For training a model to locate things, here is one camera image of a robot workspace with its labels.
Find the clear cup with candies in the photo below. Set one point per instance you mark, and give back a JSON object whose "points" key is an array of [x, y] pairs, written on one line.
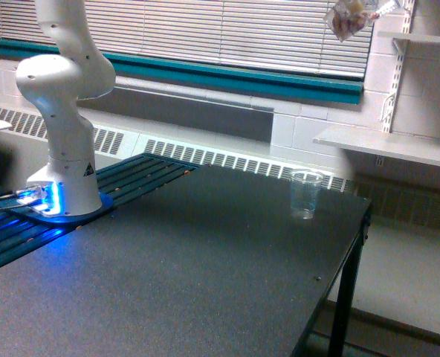
{"points": [[348, 17]]}

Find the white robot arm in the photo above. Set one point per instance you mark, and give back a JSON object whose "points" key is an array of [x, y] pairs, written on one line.
{"points": [[54, 83]]}

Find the empty clear plastic cup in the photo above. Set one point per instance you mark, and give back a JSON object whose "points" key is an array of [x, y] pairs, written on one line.
{"points": [[305, 188]]}

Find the teal window sill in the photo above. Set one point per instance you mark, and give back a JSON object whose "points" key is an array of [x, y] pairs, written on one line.
{"points": [[215, 77]]}

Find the white baseboard radiator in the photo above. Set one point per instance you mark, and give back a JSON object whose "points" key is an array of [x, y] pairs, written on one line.
{"points": [[25, 142]]}

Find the white window blinds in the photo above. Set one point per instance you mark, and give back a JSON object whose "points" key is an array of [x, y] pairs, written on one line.
{"points": [[283, 36]]}

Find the black table leg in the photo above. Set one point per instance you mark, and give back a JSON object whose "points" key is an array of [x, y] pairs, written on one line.
{"points": [[346, 290]]}

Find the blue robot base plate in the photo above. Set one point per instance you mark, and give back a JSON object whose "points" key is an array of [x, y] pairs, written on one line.
{"points": [[75, 217]]}

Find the blue slatted rail panel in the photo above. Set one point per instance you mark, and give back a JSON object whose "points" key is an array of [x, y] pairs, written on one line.
{"points": [[123, 182]]}

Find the lower white wall shelf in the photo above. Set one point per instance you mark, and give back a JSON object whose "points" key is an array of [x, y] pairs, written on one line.
{"points": [[404, 147]]}

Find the white wall shelf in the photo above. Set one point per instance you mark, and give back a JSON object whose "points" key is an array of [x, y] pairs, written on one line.
{"points": [[413, 37], [404, 147]]}

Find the white shelf bracket rail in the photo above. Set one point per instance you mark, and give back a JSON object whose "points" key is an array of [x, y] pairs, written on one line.
{"points": [[399, 43]]}

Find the upper white wall shelf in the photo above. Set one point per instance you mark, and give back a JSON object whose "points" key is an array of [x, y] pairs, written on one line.
{"points": [[413, 37]]}

